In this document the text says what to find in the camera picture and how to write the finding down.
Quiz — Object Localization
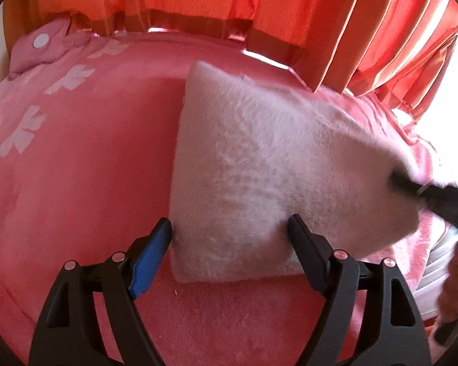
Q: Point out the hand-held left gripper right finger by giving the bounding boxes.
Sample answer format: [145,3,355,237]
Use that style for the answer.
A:
[287,213,432,366]

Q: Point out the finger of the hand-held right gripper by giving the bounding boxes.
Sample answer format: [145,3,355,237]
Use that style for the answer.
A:
[388,170,428,199]

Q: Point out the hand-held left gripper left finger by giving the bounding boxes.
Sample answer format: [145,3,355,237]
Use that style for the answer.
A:
[28,217,173,366]

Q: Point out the pink fleece blanket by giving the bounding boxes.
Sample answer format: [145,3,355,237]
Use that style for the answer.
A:
[0,30,455,366]

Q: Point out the striped orange pleated curtain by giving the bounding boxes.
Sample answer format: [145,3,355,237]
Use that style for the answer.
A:
[343,0,458,113]

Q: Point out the pink pillow with white dots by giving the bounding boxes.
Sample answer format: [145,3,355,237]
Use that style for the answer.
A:
[8,14,130,81]

